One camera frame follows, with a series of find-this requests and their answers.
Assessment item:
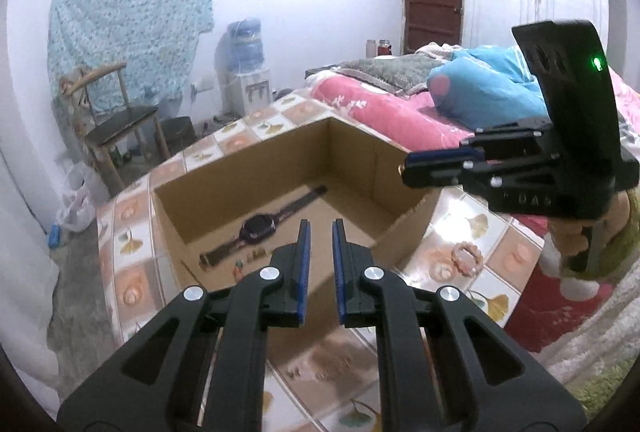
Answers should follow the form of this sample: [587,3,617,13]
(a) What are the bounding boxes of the white plastic bag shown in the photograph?
[56,162,103,233]

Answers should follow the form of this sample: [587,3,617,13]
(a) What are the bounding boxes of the brown cardboard box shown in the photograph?
[150,116,444,363]

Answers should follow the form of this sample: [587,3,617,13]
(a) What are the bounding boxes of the pink bead bracelet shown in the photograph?
[449,240,486,278]

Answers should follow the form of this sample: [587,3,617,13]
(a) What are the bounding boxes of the patterned tile table cover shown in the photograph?
[94,86,547,432]

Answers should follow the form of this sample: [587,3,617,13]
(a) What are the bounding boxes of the blue plush pillow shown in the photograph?
[426,45,548,131]

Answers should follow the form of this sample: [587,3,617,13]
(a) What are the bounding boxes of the wooden chair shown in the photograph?
[58,62,171,192]

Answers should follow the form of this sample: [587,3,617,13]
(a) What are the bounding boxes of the pink floral blanket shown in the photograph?
[305,70,639,236]

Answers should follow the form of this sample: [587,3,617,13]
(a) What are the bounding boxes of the white water dispenser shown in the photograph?
[222,68,272,117]

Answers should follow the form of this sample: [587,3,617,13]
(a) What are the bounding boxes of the blue floral hanging cloth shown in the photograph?
[47,0,214,114]

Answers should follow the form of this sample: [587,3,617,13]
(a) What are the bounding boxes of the pink strap smart watch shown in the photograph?
[198,185,328,270]

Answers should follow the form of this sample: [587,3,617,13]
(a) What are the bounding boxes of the grey patterned pillow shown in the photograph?
[333,53,444,96]

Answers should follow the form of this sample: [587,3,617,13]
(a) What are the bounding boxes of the person's right hand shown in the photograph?
[548,189,639,280]

